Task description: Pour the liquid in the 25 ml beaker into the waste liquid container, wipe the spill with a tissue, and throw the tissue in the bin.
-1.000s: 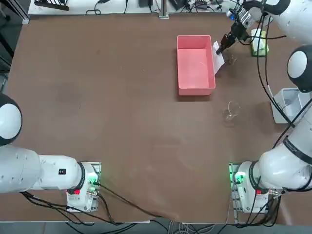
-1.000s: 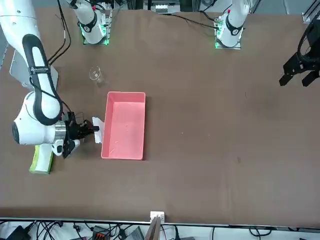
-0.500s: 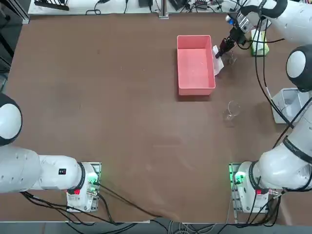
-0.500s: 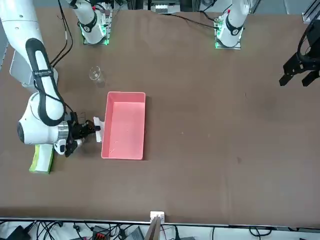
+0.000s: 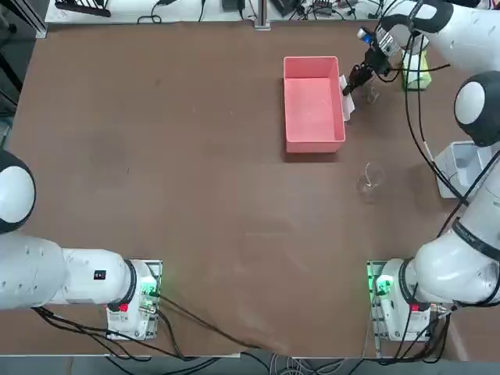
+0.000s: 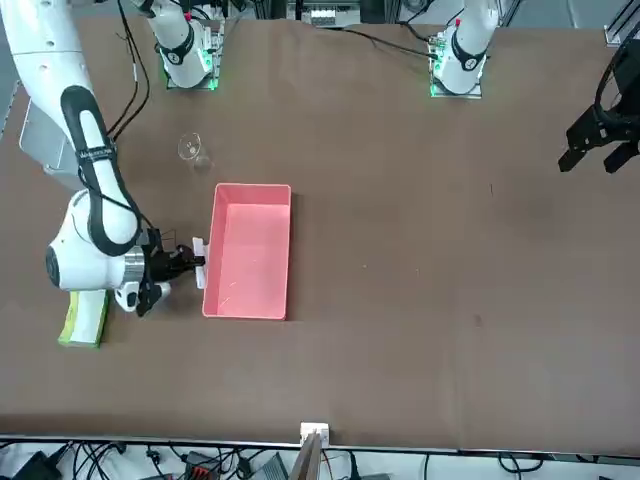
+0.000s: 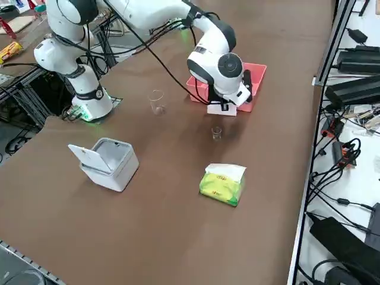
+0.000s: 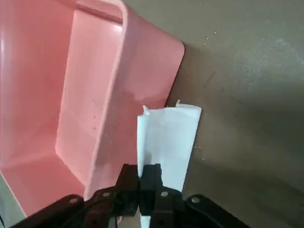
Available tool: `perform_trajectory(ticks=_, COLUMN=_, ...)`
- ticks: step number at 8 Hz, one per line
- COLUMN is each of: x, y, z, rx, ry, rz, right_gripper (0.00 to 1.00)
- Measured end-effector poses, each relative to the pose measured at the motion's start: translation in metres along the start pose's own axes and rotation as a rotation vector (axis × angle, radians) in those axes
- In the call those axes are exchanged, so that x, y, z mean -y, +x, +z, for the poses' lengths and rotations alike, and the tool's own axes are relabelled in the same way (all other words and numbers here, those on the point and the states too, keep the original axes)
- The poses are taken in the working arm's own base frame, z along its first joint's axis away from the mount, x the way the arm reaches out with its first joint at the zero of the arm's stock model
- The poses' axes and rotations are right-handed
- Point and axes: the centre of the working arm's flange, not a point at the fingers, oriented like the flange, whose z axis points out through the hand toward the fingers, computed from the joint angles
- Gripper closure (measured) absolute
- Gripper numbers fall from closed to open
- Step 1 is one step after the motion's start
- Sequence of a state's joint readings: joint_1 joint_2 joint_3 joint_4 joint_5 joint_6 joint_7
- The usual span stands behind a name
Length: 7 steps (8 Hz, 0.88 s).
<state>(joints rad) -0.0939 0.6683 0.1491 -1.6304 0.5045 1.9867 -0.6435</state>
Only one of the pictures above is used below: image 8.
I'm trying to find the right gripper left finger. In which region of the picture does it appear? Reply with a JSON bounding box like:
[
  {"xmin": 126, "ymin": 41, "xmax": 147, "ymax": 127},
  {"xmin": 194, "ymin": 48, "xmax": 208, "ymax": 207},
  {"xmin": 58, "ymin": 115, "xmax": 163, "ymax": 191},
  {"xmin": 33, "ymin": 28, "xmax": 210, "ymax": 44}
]
[{"xmin": 9, "ymin": 163, "xmax": 140, "ymax": 228}]

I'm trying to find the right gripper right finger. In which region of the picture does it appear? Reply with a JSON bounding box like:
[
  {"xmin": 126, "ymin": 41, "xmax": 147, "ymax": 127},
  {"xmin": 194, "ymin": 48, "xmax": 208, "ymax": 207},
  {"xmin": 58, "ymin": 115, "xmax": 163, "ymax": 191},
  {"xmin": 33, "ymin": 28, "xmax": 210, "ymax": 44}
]
[{"xmin": 139, "ymin": 163, "xmax": 250, "ymax": 228}]

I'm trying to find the white tissue sheet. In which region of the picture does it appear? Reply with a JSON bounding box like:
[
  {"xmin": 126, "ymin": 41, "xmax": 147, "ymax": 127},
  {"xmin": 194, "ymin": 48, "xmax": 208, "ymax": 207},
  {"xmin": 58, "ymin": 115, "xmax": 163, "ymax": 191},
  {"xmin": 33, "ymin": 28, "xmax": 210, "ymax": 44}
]
[{"xmin": 137, "ymin": 99, "xmax": 202, "ymax": 228}]

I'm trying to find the pink plastic container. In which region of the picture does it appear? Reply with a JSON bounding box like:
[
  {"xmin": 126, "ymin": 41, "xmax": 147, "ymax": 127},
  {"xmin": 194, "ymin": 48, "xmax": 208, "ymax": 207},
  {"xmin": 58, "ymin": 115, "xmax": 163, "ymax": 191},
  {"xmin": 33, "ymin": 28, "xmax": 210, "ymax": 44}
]
[{"xmin": 0, "ymin": 0, "xmax": 185, "ymax": 218}]

